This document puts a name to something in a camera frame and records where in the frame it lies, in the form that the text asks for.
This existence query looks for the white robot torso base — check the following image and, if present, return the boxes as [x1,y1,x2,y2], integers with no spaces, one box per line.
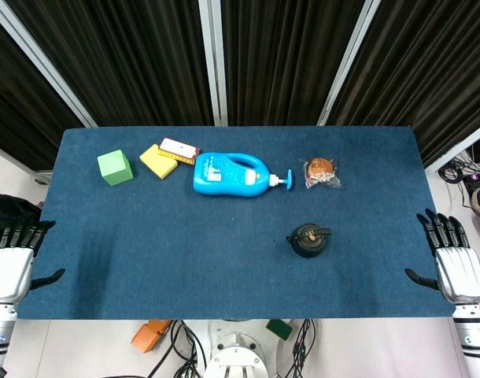
[203,317,280,378]

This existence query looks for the black floor cables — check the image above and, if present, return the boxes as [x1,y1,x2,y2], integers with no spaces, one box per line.
[145,318,327,378]

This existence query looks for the white curtain frame post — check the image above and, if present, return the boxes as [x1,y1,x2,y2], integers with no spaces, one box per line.
[424,117,480,174]
[316,0,382,127]
[198,0,228,127]
[0,0,98,128]

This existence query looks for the black curtain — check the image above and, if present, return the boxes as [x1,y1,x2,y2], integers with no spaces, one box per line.
[0,0,480,171]

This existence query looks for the bagged brown bun snack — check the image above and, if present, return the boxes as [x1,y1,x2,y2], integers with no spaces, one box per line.
[300,156,343,191]

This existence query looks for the yellow sponge block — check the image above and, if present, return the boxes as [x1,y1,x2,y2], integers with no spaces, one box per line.
[138,143,179,181]

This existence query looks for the black cable bundle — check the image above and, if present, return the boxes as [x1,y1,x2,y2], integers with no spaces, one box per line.
[436,147,480,209]

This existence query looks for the blue table cloth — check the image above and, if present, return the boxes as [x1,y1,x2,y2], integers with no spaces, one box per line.
[16,125,463,321]

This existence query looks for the green cube block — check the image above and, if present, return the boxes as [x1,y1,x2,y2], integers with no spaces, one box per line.
[96,149,135,187]

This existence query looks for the green foot pedal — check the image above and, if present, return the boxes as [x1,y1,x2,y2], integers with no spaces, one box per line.
[265,319,294,341]

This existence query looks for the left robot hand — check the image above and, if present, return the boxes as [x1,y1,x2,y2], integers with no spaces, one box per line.
[0,220,66,304]

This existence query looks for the orange foot pedal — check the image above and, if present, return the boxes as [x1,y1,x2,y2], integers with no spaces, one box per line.
[130,319,173,354]

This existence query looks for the black object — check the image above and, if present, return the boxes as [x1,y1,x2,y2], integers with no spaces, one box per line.
[286,223,334,260]

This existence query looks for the blue pump detergent bottle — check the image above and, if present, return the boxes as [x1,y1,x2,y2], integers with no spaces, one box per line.
[192,151,295,198]

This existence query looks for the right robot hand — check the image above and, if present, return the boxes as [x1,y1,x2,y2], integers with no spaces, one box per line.
[404,209,480,305]

